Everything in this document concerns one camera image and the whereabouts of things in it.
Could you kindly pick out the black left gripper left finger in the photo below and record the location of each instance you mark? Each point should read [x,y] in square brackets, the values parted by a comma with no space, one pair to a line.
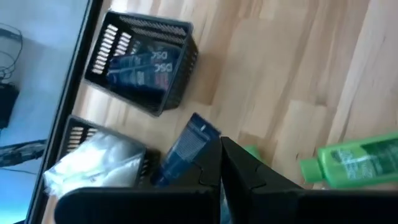
[140,207]

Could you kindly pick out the black slotted plastic basket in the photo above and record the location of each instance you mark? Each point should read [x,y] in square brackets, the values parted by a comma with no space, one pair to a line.
[150,161]
[183,81]

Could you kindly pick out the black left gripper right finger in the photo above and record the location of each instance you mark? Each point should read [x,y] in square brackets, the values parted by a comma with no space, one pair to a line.
[280,207]

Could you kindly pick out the green travel bottle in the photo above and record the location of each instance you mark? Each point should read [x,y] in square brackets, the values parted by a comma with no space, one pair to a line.
[252,152]
[357,161]

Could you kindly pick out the black box on floor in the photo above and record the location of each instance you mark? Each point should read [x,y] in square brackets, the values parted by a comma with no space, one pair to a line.
[7,105]

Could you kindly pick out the bagged white cotton balls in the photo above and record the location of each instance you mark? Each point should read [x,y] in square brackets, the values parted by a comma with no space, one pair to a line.
[93,165]

